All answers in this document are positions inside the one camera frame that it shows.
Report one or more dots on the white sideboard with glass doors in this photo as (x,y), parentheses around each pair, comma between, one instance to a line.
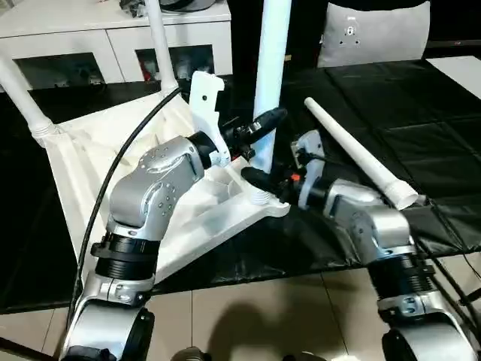
(75,34)

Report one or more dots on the dark clutter pile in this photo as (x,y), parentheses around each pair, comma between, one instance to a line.
(133,8)

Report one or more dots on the red box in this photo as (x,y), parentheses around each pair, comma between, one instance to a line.
(144,70)

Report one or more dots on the small white jar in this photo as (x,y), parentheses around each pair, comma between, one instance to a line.
(185,65)
(154,72)

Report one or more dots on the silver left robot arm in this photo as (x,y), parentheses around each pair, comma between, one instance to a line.
(143,195)

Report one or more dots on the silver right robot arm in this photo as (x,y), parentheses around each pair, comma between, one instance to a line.
(376,225)

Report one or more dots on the white plastic table top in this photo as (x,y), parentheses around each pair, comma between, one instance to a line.
(82,158)

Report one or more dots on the grey cushion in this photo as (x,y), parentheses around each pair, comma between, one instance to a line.
(394,34)

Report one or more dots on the black stand leg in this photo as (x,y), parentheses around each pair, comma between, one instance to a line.
(469,297)

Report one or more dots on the grey helmet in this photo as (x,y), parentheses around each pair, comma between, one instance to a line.
(191,3)

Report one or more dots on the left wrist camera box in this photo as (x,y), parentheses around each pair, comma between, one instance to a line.
(204,109)

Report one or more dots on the white plastic table leg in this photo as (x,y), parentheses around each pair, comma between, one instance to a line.
(22,97)
(357,150)
(159,45)
(270,56)

